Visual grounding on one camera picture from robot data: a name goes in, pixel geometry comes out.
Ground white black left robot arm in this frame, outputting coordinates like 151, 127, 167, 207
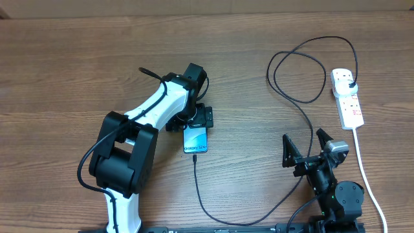
79, 63, 213, 232

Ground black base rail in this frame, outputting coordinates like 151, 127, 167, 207
77, 221, 366, 233

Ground white power strip cord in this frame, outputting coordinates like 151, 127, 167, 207
351, 127, 389, 233

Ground white charger plug adapter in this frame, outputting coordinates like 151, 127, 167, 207
332, 80, 358, 98

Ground white power strip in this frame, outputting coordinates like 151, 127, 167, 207
331, 68, 364, 130

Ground black Samsung smartphone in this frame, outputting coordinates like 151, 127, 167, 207
183, 127, 208, 153

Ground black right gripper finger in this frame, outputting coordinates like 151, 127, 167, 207
282, 134, 303, 168
316, 128, 332, 149

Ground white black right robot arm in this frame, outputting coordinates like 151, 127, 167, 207
276, 129, 365, 232

